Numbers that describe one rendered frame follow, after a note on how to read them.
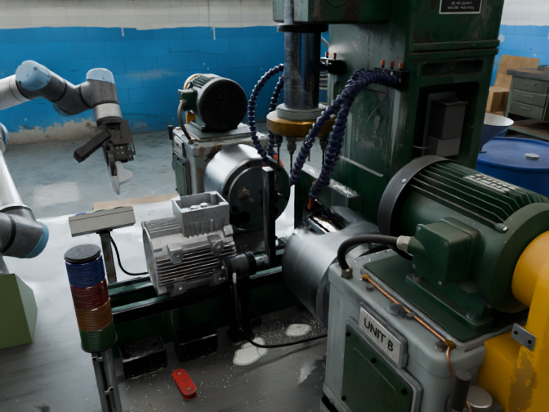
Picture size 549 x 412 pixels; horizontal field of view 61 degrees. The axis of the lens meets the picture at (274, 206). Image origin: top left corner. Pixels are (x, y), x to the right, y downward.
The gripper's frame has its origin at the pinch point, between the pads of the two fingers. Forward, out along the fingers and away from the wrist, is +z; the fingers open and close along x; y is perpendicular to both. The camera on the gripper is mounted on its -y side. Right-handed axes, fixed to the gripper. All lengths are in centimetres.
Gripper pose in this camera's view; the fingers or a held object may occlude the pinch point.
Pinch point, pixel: (115, 190)
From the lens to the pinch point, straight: 141.8
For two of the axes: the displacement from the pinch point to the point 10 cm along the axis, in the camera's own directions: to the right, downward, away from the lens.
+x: -3.7, 1.6, 9.2
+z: 2.2, 9.7, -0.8
